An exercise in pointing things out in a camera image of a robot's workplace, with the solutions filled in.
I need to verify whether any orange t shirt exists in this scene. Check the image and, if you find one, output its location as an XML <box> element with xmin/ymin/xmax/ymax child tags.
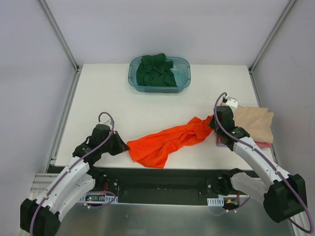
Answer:
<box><xmin>127</xmin><ymin>116</ymin><xmax>213</xmax><ymax>169</ymax></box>

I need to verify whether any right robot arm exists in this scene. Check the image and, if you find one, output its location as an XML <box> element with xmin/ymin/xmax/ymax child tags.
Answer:
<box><xmin>209</xmin><ymin>106</ymin><xmax>307</xmax><ymax>223</ymax></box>

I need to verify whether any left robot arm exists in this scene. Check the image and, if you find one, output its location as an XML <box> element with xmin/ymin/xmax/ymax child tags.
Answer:
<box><xmin>20</xmin><ymin>124</ymin><xmax>129</xmax><ymax>236</ymax></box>

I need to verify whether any lavender folded t shirt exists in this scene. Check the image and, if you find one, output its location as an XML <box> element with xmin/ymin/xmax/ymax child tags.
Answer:
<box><xmin>217</xmin><ymin>140</ymin><xmax>227</xmax><ymax>148</ymax></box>

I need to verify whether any beige folded t shirt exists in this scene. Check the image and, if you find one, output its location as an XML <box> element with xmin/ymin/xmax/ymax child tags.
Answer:
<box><xmin>233</xmin><ymin>105</ymin><xmax>274</xmax><ymax>144</ymax></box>

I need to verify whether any teal plastic bin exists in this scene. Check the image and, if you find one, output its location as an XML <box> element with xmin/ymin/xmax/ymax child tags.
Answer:
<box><xmin>128</xmin><ymin>56</ymin><xmax>191</xmax><ymax>93</ymax></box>

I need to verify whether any dark green t shirt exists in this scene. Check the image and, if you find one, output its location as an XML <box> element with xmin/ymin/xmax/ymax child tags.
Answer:
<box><xmin>136</xmin><ymin>53</ymin><xmax>177</xmax><ymax>87</ymax></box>

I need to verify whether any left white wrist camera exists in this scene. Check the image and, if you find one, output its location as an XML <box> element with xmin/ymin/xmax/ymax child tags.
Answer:
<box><xmin>99</xmin><ymin>119</ymin><xmax>115</xmax><ymax>126</ymax></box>

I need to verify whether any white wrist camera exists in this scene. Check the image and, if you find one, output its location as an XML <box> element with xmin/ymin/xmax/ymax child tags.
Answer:
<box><xmin>99</xmin><ymin>119</ymin><xmax>115</xmax><ymax>126</ymax></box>
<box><xmin>222</xmin><ymin>95</ymin><xmax>238</xmax><ymax>111</ymax></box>

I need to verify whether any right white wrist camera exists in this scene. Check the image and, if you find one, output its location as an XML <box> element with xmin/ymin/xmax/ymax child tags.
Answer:
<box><xmin>222</xmin><ymin>95</ymin><xmax>238</xmax><ymax>111</ymax></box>

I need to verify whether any left white cable duct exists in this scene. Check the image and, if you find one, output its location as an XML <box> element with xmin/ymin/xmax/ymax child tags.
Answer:
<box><xmin>78</xmin><ymin>194</ymin><xmax>118</xmax><ymax>205</ymax></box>

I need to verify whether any white cable duct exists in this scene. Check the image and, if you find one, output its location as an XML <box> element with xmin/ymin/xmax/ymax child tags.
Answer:
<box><xmin>78</xmin><ymin>194</ymin><xmax>118</xmax><ymax>205</ymax></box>
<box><xmin>207</xmin><ymin>197</ymin><xmax>224</xmax><ymax>207</ymax></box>

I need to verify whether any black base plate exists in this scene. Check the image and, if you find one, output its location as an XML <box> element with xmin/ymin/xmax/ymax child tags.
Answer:
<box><xmin>46</xmin><ymin>165</ymin><xmax>283</xmax><ymax>205</ymax></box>

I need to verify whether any right white cable duct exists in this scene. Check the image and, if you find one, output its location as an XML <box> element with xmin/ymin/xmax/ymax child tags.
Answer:
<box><xmin>207</xmin><ymin>197</ymin><xmax>224</xmax><ymax>207</ymax></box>

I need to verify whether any left aluminium frame post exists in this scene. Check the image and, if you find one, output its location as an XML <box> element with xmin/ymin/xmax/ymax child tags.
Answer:
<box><xmin>37</xmin><ymin>0</ymin><xmax>80</xmax><ymax>72</ymax></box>

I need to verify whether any aluminium frame post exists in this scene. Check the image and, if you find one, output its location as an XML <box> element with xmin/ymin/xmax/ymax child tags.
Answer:
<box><xmin>249</xmin><ymin>0</ymin><xmax>297</xmax><ymax>75</ymax></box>
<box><xmin>37</xmin><ymin>0</ymin><xmax>80</xmax><ymax>72</ymax></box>

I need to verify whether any right aluminium frame post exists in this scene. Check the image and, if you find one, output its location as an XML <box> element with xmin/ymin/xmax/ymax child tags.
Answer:
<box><xmin>249</xmin><ymin>0</ymin><xmax>297</xmax><ymax>75</ymax></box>

